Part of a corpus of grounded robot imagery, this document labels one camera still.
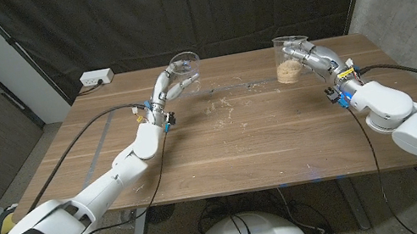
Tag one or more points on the clear plastic cup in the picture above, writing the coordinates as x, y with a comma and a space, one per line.
287, 49
190, 62

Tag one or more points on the black backdrop curtain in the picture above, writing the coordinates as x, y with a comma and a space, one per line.
131, 18

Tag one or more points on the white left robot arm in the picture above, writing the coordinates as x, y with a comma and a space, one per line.
78, 209

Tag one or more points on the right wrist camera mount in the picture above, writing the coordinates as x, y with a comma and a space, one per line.
336, 96

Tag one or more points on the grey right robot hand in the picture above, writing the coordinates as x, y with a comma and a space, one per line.
323, 60

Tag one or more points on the brown sugar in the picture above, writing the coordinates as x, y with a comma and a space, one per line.
289, 72

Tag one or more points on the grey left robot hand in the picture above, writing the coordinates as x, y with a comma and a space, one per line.
161, 91

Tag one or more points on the yellow black object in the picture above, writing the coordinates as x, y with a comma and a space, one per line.
6, 226

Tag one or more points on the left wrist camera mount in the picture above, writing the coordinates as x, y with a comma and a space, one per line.
169, 119

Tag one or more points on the white power strip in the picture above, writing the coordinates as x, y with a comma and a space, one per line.
96, 77

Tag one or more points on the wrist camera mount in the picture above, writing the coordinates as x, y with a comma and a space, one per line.
169, 119
336, 96

